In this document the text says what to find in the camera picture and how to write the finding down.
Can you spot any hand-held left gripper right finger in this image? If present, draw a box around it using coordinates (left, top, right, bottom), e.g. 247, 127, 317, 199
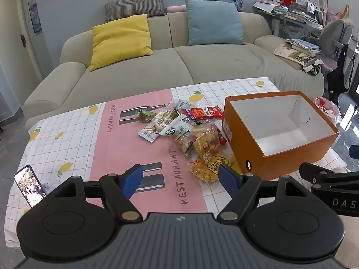
217, 164, 312, 222

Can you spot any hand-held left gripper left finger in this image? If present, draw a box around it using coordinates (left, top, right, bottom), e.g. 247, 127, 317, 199
52, 164, 144, 222

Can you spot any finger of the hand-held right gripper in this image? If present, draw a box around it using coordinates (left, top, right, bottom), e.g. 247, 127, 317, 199
299, 163, 359, 187

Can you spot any yellow chips bag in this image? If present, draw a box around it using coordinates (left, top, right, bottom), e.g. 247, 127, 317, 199
188, 151, 242, 186

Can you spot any orange tomato print packet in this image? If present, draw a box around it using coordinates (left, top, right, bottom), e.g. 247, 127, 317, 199
194, 130, 228, 160

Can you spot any orange cardboard box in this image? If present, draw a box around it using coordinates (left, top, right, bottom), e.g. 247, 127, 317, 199
222, 90, 340, 180

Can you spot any grey spicy strip packet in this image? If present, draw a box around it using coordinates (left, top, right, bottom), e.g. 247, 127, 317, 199
137, 123, 161, 143

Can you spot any white green snack packet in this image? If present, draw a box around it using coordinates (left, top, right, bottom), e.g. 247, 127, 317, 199
160, 115, 195, 143

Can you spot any round rice cracker packet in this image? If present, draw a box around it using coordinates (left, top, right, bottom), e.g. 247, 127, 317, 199
153, 109, 176, 131

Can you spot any red spicy snack packet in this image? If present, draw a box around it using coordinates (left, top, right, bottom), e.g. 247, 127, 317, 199
182, 105, 224, 121

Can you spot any white ball candy packet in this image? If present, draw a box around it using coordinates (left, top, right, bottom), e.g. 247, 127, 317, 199
171, 99, 197, 110

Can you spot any pink checked lemon tablecloth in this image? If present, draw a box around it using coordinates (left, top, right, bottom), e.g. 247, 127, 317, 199
6, 77, 354, 247

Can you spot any black garment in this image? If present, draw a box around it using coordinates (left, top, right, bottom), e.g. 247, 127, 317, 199
326, 44, 357, 93

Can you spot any smartphone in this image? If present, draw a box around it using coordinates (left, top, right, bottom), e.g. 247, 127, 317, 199
14, 165, 47, 208

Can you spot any printed tote bag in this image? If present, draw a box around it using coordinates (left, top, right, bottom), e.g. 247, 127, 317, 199
274, 43, 325, 75

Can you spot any beige sofa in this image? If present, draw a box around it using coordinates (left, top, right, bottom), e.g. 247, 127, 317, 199
22, 11, 326, 129

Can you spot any stack of books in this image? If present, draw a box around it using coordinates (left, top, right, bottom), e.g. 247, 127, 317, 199
283, 39, 322, 58

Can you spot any grey office chair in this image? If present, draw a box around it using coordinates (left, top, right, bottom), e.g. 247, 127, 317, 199
319, 20, 354, 71

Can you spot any yellow pillow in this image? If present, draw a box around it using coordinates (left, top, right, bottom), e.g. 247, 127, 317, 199
89, 14, 153, 72

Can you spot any grey desk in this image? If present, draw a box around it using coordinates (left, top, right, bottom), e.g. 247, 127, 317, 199
270, 13, 331, 44

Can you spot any light blue pillow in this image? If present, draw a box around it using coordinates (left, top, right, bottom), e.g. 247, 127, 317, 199
185, 0, 245, 46

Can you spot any grey checked pillow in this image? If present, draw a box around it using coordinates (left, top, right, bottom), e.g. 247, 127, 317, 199
105, 0, 166, 22

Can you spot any white door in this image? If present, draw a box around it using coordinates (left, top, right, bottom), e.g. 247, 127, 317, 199
0, 0, 43, 113

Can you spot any pink cushion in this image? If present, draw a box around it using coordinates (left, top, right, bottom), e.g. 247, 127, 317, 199
165, 5, 188, 14

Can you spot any wall poster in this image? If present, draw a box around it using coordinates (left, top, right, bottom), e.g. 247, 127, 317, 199
26, 0, 43, 36

